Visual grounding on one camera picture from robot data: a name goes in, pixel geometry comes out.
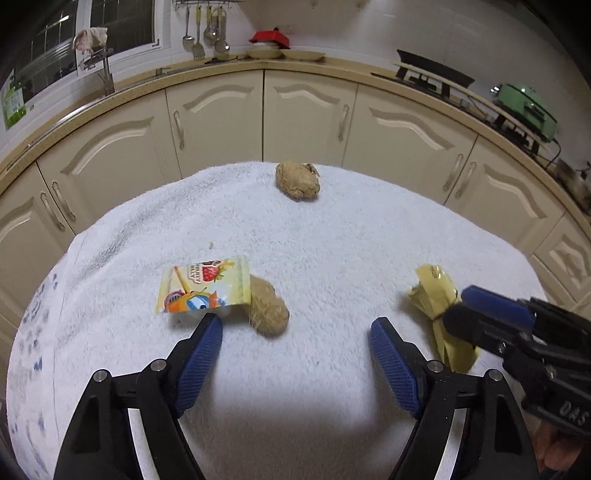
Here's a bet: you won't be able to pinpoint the steel spatula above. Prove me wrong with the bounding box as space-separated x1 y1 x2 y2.
191 7 206 61

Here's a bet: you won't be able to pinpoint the steel spoon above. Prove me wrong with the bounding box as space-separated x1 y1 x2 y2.
203 7 218 47

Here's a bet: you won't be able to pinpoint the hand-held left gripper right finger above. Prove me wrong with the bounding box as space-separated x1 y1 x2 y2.
370 316 539 480

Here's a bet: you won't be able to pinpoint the cream base cabinet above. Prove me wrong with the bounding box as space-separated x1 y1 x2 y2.
0 58 591 352

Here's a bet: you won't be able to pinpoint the wall utensil rail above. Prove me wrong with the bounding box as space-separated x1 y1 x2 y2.
172 0 243 10

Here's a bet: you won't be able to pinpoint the pink cloth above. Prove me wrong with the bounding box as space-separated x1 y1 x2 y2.
74 27 109 51

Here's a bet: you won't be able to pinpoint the brown potato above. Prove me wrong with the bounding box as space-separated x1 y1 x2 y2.
247 274 291 337
276 161 321 202

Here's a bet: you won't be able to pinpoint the black power cable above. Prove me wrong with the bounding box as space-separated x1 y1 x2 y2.
547 136 566 169

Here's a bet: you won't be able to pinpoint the hanging kitchen utensils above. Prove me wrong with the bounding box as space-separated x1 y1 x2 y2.
213 9 230 54

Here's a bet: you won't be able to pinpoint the person's right hand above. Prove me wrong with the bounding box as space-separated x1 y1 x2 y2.
537 422 585 472

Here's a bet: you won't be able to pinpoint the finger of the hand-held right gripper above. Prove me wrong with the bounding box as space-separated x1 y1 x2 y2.
442 302 562 377
461 285 591 352

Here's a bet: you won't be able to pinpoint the white terry towel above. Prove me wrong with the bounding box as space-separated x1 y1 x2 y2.
44 160 548 480

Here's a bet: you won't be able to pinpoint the floral tablecloth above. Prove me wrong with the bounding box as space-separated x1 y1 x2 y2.
6 263 70 480

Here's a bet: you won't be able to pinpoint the kitchen window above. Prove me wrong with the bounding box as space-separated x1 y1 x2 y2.
14 0 164 102

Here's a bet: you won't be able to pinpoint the black glass gas stove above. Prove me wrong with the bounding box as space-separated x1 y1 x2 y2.
394 71 543 158

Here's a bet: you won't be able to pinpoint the green dish soap bottle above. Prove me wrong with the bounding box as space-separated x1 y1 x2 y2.
0 69 26 130

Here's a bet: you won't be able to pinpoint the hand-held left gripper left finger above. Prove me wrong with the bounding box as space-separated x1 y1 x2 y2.
54 312 225 480

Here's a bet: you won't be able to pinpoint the cream plate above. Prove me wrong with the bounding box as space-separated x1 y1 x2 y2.
280 48 326 62

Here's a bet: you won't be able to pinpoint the cream bowl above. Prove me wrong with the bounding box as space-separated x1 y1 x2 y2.
245 45 283 60

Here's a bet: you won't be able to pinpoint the yellow crinkled wrapper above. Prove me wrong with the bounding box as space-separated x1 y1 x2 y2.
409 264 481 372

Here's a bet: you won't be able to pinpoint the clear noodle packet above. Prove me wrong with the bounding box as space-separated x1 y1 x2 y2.
158 256 252 315

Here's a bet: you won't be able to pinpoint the green electric cooker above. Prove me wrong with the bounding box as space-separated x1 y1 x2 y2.
490 82 559 143

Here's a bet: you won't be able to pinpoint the steel ladle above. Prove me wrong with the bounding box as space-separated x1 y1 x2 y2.
181 6 195 52

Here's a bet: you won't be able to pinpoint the steel faucet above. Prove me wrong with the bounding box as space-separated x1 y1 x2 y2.
83 48 116 95

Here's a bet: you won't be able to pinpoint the red pot lid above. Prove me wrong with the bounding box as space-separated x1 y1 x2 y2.
249 28 293 49

